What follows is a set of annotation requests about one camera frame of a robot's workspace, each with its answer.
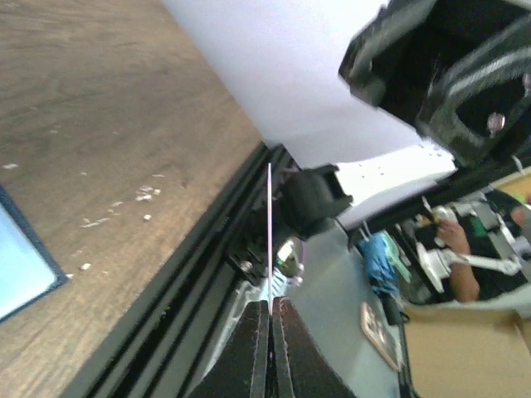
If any black aluminium frame rail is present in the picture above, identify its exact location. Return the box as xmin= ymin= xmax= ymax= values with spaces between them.
xmin=62 ymin=144 xmax=291 ymax=397

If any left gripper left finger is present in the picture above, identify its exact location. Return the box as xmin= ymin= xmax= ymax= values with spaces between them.
xmin=190 ymin=301 xmax=270 ymax=398

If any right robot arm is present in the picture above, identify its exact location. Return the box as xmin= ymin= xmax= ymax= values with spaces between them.
xmin=290 ymin=1 xmax=530 ymax=175

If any blue leather card holder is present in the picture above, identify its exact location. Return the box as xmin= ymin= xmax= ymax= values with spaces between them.
xmin=1 ymin=189 xmax=70 ymax=321

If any red card with stripe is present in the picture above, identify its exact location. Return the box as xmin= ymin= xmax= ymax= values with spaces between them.
xmin=266 ymin=163 xmax=273 ymax=315

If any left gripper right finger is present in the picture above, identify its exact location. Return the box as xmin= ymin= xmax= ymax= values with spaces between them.
xmin=271 ymin=298 xmax=355 ymax=398

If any person at background desk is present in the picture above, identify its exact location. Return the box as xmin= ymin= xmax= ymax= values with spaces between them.
xmin=426 ymin=190 xmax=530 ymax=303

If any cardboard box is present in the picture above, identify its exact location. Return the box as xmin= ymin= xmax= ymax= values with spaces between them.
xmin=406 ymin=306 xmax=530 ymax=398

